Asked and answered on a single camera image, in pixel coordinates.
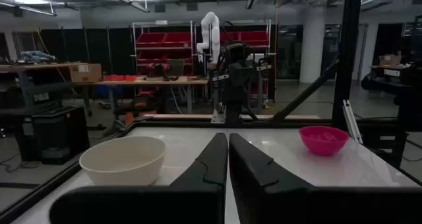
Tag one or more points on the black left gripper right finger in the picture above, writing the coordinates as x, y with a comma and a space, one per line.
263, 197

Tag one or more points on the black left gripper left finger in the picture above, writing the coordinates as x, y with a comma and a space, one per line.
201, 197

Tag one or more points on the pink plastic bowl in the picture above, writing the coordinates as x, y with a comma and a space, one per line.
323, 146

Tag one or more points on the large beige bowl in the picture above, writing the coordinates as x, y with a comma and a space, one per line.
122, 164

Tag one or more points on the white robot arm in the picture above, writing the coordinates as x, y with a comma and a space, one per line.
214, 36

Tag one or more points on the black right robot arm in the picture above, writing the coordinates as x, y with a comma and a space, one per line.
235, 85

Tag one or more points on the metal shelf with red bins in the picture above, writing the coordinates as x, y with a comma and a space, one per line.
165, 39
254, 38

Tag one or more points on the long wooden workbench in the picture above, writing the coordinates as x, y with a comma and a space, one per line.
158, 82

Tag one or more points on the red power tool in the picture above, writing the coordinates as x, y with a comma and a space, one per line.
156, 69

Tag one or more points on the flat red tray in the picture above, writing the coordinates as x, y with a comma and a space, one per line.
118, 78

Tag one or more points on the black equipment case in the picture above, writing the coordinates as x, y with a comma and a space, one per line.
59, 135

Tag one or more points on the white round column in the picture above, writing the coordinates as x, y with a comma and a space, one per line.
312, 46

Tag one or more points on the large cardboard box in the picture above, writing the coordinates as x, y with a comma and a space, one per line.
85, 73

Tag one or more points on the black machine with Trossen print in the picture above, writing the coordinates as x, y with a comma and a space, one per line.
389, 77

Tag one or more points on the small cardboard box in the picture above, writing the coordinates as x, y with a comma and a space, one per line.
390, 60

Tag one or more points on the wooden side table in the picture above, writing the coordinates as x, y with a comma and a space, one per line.
33, 67

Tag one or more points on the blue tool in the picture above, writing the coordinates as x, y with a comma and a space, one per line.
36, 56

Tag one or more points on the black diagonal frame brace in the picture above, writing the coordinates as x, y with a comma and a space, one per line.
306, 92

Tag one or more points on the aluminium bracket strip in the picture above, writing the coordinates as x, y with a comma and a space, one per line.
352, 122

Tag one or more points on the black vertical frame post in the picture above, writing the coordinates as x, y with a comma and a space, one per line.
346, 69

